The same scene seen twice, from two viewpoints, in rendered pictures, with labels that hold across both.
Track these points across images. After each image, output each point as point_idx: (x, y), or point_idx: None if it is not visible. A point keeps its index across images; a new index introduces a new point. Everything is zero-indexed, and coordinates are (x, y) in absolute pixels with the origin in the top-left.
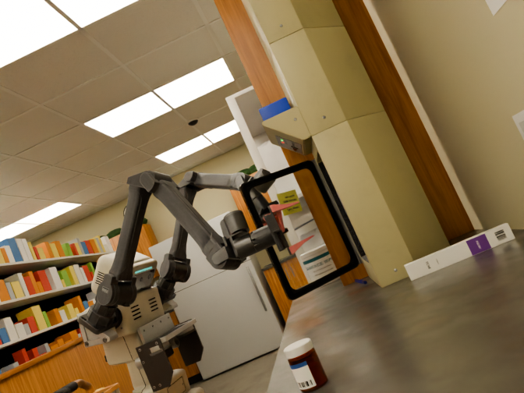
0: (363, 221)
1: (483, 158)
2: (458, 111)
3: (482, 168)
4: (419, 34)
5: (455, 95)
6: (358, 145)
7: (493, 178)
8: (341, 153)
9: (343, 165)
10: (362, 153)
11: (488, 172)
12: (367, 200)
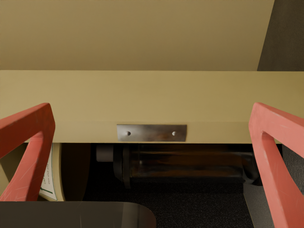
0: (216, 103)
1: (172, 38)
2: (108, 42)
3: (181, 55)
4: (2, 43)
5: (88, 27)
6: (52, 70)
7: (197, 39)
8: (39, 91)
9: (67, 95)
10: (71, 70)
11: (189, 45)
12: (169, 87)
